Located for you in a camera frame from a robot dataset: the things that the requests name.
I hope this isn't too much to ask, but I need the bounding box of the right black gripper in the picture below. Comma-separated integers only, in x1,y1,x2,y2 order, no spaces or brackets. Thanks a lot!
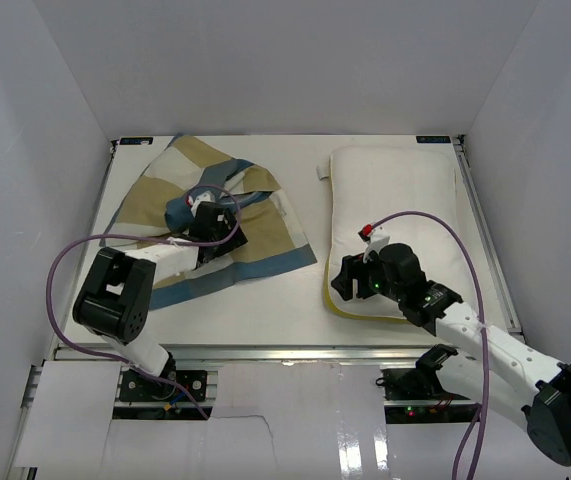
331,251,404,304

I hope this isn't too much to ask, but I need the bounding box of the blue beige checkered pillowcase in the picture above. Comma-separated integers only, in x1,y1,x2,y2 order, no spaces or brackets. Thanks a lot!
101,135,316,310

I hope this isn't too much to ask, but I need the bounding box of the white pillow with yellow edge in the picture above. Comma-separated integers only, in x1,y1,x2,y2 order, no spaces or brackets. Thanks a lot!
324,146,476,319

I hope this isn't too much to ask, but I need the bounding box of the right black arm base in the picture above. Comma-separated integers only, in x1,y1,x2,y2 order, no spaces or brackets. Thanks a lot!
375,344,477,425

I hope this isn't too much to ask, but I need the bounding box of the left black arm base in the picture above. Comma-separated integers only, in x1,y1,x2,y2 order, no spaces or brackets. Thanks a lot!
113,368,212,421

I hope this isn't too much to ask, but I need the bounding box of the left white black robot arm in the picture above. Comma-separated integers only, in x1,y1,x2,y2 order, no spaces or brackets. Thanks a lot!
72,200,247,399

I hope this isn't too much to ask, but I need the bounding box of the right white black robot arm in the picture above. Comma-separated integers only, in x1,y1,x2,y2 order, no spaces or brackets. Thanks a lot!
331,243,571,467

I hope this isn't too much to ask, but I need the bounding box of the left blue corner label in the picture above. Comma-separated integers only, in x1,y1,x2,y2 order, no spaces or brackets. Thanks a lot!
118,137,154,146

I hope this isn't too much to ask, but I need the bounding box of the blue corner label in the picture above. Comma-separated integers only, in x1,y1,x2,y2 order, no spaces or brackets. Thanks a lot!
118,137,154,146
416,135,451,144

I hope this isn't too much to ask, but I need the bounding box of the right blue corner label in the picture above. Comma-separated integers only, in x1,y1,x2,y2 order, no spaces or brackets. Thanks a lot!
416,135,451,144

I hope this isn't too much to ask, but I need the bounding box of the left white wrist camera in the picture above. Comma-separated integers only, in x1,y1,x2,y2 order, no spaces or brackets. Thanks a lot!
186,190,216,217

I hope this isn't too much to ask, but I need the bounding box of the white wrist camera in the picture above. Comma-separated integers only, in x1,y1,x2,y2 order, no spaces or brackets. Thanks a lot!
358,224,390,263
186,190,216,217

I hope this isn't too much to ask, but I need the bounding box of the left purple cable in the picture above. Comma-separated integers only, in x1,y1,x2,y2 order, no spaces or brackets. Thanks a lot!
45,184,242,419

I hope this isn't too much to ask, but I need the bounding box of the purple cable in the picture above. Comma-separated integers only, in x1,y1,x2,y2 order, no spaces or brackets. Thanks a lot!
372,210,491,480
45,184,242,419

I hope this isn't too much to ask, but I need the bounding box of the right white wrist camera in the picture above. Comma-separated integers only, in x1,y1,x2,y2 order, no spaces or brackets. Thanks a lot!
358,224,390,263

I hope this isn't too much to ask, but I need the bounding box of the aluminium frame rail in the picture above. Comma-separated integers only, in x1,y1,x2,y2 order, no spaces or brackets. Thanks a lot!
52,344,446,366

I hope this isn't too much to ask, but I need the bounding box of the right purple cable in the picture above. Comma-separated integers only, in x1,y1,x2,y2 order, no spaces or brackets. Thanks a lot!
372,210,491,480

